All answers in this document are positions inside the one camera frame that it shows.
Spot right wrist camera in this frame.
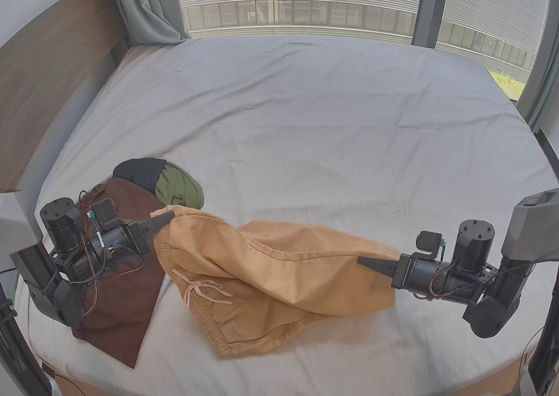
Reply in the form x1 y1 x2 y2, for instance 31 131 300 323
416 230 447 260

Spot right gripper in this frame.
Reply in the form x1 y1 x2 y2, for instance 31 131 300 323
392 253 442 299

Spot bed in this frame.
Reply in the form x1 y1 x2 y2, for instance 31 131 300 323
0 0 559 396

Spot brown shorts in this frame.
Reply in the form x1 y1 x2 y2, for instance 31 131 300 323
71 178 169 369

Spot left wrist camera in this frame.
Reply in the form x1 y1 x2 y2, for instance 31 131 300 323
89 199 118 229

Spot black garment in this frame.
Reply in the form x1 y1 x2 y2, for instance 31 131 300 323
113 158 167 194

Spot green garment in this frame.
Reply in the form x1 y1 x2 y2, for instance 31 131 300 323
155 161 205 211

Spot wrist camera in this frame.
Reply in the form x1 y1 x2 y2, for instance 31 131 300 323
416 230 447 260
89 199 118 229

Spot tan shorts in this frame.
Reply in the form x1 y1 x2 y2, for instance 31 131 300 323
150 206 402 358

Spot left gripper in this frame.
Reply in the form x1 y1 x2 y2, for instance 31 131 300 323
101 220 152 267

